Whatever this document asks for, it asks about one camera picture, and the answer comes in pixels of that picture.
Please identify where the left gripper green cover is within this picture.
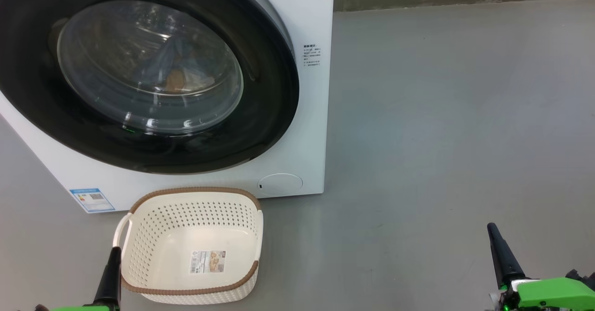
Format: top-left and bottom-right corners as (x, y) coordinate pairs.
(35, 247), (122, 311)

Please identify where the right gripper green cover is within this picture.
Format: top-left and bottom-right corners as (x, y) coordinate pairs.
(487, 223), (595, 311)

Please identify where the blue bear print garment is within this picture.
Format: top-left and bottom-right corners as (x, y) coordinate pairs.
(139, 34), (196, 91)

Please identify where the black round glass washer door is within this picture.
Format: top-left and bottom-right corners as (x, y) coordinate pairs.
(0, 0), (300, 175)

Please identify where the white front-load washing machine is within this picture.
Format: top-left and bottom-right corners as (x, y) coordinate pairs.
(0, 0), (336, 214)

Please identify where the cream perforated laundry basket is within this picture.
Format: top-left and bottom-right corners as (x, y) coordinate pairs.
(113, 187), (264, 305)

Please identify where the blue energy label sticker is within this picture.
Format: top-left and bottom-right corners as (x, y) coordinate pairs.
(69, 188), (116, 213)

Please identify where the paper basket product label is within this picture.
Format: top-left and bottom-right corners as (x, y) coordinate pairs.
(189, 250), (227, 275)

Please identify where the round white filter cover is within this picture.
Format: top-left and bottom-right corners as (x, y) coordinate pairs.
(258, 173), (304, 197)

